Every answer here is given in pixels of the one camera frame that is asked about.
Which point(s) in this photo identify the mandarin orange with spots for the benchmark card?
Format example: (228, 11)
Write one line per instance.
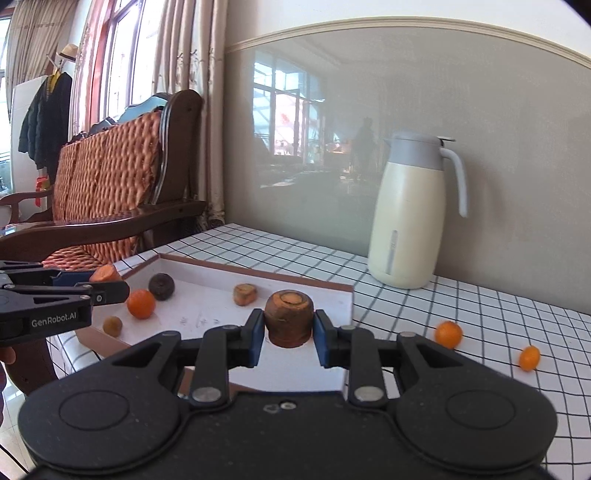
(449, 334)

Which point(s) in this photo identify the small brown fruit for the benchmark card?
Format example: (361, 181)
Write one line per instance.
(112, 326)

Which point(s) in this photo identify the dark passion fruit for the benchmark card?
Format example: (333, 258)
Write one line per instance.
(161, 286)

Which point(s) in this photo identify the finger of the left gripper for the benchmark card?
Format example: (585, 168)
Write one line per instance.
(97, 293)
(35, 274)

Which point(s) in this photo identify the white tray brown rim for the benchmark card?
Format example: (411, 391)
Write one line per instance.
(203, 300)

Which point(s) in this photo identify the orange woven chair cushion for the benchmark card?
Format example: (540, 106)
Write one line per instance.
(111, 172)

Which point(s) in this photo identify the dark hanging coat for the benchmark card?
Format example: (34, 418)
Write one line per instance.
(44, 129)

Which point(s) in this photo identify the orange carrot chunk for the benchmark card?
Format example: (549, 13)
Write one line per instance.
(105, 273)

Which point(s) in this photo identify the large orange fruit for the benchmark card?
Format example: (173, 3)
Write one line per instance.
(529, 358)

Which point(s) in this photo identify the straw hat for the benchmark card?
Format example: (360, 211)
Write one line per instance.
(69, 52)

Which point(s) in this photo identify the wooden chair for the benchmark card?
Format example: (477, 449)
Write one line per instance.
(88, 244)

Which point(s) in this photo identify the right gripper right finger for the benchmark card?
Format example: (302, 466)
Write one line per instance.
(413, 357)

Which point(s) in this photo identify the small orange in tray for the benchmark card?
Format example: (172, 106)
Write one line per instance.
(141, 304)

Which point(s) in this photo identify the cream thermos jug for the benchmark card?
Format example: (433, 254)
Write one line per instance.
(411, 209)

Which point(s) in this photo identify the brown-topped carrot chunk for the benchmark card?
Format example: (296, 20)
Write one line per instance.
(288, 317)

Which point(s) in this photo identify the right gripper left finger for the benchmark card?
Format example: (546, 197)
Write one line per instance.
(211, 356)

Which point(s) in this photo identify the person's left hand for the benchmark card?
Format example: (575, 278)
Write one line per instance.
(7, 357)

